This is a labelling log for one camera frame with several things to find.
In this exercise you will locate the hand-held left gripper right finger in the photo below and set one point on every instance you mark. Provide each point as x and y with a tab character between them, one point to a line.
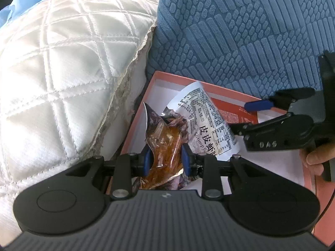
185	159

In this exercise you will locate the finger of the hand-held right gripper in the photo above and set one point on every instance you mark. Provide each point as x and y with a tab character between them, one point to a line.
257	105
261	123

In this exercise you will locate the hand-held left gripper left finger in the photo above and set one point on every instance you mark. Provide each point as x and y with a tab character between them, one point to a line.
147	162

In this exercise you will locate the blue snack packet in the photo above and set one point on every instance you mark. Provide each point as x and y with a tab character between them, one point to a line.
162	146

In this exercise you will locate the shallow orange box lid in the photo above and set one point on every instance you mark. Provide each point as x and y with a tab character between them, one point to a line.
282	159

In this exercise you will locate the red snack packet white print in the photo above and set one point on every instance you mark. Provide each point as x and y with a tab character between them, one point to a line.
230	112

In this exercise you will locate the white snack packet red label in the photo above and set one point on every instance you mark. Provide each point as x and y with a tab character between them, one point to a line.
206	120

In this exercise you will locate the deep orange cardboard box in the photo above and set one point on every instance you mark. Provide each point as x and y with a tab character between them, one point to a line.
324	230

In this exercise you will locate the person's right hand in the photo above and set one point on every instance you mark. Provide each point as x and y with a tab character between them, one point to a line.
316	158

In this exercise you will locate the blue textured cushion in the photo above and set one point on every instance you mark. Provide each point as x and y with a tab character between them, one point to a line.
235	31

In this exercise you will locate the cream quilted pillow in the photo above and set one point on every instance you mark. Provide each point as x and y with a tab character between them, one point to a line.
65	83

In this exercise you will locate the light blue sheet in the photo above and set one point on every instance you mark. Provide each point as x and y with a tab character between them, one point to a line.
26	2

